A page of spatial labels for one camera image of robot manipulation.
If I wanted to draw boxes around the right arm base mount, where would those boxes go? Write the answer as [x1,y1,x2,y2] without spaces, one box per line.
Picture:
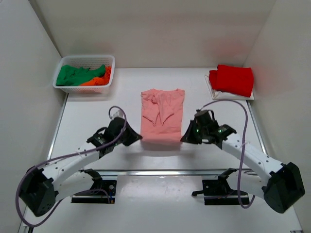
[191,168,254,206]

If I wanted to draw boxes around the orange t-shirt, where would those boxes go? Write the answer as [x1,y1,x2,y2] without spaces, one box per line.
[80,65,112,86]

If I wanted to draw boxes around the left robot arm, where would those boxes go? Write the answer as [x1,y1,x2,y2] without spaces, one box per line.
[18,117,142,217]

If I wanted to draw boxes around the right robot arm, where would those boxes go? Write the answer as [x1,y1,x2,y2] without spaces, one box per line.
[181,110,305,214]

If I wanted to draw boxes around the white plastic basket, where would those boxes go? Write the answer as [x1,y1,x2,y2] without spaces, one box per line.
[53,55,115,95]

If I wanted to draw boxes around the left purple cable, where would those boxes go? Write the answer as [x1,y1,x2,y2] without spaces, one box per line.
[15,105,128,228]

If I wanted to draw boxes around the folded red t-shirt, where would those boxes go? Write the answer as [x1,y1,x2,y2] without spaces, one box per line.
[208,65,254,98]

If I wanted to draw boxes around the pink t-shirt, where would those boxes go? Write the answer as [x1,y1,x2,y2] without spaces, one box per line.
[140,89,185,144]

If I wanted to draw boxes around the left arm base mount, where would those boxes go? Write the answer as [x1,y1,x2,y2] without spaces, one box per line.
[71,169,117,204]

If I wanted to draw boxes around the green t-shirt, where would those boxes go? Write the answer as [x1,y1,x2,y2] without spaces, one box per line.
[56,65,106,86]

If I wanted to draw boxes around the folded white t-shirt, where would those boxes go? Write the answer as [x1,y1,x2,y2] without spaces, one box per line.
[205,74,255,100]

